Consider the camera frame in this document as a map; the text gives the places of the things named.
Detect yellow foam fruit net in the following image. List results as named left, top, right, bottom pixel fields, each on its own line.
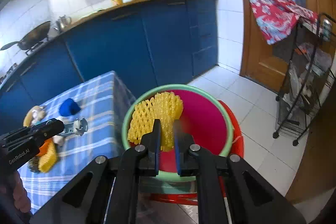
left=127, top=92, right=183, bottom=152

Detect orange plastic bag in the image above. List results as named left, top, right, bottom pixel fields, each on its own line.
left=37, top=138, right=53, bottom=157

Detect blue kitchen cabinets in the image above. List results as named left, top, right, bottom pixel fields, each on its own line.
left=1, top=0, right=218, bottom=134

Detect person's left hand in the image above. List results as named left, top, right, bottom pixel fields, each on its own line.
left=13, top=170, right=31, bottom=213

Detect red plastic stool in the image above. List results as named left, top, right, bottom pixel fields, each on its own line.
left=149, top=100, right=244, bottom=206

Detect blue cloth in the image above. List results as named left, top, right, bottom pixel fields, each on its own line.
left=59, top=98, right=81, bottom=117

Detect blue plaid tablecloth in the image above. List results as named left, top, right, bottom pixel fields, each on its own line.
left=16, top=70, right=137, bottom=215

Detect red basin green rim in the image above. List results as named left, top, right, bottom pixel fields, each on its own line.
left=122, top=84, right=233, bottom=182

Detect black wok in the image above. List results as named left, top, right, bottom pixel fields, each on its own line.
left=1, top=21, right=51, bottom=51

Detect steel kettle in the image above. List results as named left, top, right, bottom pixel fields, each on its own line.
left=54, top=15, right=72, bottom=33

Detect red floral cloth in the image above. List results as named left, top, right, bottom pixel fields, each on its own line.
left=249, top=0, right=318, bottom=46

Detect black wire rack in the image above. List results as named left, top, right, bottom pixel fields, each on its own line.
left=273, top=13, right=335, bottom=146

